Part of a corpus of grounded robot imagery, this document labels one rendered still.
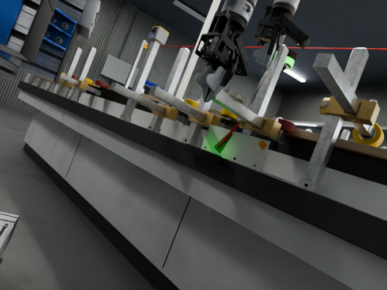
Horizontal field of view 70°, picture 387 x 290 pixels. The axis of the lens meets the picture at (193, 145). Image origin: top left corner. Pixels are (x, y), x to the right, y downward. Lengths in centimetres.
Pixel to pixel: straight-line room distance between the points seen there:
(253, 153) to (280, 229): 24
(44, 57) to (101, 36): 676
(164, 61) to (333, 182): 706
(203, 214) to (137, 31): 686
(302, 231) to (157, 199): 84
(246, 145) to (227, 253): 47
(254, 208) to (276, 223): 8
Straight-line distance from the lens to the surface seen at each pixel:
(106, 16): 779
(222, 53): 69
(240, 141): 95
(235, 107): 79
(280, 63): 102
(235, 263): 117
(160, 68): 778
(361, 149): 101
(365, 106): 85
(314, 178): 83
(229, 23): 74
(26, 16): 47
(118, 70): 724
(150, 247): 149
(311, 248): 84
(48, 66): 91
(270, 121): 92
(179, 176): 112
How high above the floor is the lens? 69
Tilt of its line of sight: 1 degrees up
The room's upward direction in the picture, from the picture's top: 21 degrees clockwise
